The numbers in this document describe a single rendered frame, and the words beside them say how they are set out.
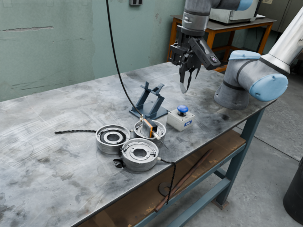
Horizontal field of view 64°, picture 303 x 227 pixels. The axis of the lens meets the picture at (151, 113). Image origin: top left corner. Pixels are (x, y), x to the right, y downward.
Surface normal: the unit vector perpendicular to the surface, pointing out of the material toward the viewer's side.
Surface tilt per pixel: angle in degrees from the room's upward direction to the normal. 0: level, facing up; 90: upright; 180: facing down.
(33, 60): 90
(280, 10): 90
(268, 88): 97
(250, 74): 65
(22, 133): 0
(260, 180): 0
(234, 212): 0
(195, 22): 90
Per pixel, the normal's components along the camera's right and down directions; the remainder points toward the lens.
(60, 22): 0.67, 0.46
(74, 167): 0.11, -0.84
